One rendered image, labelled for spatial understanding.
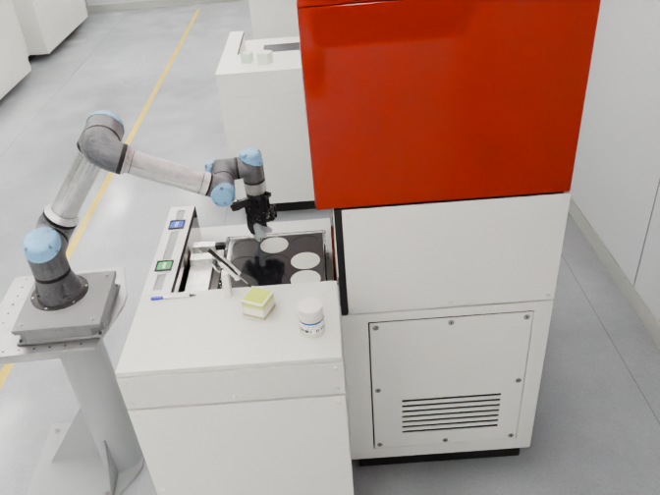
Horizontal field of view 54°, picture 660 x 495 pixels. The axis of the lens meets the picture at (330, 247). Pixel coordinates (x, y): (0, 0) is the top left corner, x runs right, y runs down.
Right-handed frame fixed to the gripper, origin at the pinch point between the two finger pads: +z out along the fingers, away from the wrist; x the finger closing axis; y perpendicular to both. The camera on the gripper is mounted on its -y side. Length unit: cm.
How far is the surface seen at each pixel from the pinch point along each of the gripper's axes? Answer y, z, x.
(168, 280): -9.1, -4.7, -38.4
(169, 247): -21.8, -4.3, -22.8
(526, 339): 97, 26, 14
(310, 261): 24.3, 1.3, -4.0
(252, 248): 0.8, 1.4, -5.1
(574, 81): 99, -65, 16
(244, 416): 34, 15, -62
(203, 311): 12.0, -5.2, -47.0
